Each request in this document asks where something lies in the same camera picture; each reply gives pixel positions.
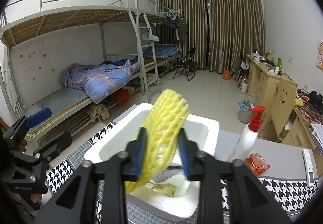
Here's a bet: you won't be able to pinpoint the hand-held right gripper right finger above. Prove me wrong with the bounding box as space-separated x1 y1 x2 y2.
178 127 296 224

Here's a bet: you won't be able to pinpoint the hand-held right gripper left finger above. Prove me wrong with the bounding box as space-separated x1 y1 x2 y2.
33 127 148 224

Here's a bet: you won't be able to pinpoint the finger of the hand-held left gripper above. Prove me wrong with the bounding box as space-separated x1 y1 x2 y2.
9 107 52 154
33 131 73 164

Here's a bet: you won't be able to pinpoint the grey cloth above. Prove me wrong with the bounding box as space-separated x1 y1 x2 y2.
154 163 186 183

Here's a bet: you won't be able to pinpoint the colourful printed soft packet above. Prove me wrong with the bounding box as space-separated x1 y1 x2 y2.
151 182 177 198

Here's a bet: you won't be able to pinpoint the yellow foam fruit net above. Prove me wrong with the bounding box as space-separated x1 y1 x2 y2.
125 88 190 194

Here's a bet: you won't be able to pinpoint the white foam box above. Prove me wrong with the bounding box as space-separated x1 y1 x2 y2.
84 102 220 222

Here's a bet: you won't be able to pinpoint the person's left hand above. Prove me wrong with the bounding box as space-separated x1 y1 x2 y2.
9 190 43 208

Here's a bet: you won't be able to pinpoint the beige crumpled cloth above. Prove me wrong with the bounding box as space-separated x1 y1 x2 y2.
87 104 110 122

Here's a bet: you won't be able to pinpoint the red bag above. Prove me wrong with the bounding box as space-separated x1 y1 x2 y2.
112 88 132 105

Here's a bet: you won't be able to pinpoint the white pump bottle red nozzle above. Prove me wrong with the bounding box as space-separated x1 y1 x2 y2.
227 106 266 162

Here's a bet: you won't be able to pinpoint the blue checked quilt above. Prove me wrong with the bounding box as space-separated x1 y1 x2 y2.
59 59 140 103

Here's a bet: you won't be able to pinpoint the red snack packet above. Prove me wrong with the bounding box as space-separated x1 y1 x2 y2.
244 153 270 176

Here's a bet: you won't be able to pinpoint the grey trash bin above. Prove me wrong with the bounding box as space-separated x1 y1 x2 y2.
238 99 258 124

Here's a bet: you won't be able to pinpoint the black folding chair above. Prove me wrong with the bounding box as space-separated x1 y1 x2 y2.
173 47 197 81

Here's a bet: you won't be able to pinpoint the cluster of drink bottles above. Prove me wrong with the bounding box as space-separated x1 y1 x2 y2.
236 68 249 93

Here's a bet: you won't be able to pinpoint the blue checked bedding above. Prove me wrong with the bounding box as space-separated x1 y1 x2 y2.
143 44 182 59

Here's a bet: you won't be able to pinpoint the houndstooth tablecloth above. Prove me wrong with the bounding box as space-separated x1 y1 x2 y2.
45 123 323 224

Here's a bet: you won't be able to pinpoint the light wooden desk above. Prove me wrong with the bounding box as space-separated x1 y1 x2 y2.
246 55 298 103

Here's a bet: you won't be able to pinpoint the white metal bunk bed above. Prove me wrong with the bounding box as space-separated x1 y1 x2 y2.
136 0 183 81
0 0 162 150

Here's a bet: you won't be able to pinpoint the wooden chair with smiley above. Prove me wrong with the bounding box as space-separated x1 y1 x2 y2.
259 76 297 142

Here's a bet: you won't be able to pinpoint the white hanging pouch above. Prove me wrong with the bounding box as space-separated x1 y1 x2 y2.
141 30 160 41

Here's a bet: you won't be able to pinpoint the wooden desk with patterned cover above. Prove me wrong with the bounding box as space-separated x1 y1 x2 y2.
283 93 323 156

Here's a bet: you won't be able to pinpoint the white remote control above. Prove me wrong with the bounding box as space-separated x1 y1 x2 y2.
302 148 319 187

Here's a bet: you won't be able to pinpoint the dark hanging clothes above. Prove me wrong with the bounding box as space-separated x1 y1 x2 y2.
164 16 188 43

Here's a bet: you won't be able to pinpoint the brown curtain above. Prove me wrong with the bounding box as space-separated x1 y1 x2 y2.
209 0 265 74
154 0 209 72

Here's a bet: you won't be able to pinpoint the printed paper sheets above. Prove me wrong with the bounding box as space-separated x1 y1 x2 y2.
311 122 323 155

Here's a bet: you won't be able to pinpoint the black headphones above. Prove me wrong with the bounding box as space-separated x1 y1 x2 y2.
309 91 323 103

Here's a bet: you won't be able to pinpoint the cartoon wall poster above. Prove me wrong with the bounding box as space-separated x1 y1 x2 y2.
317 40 323 69

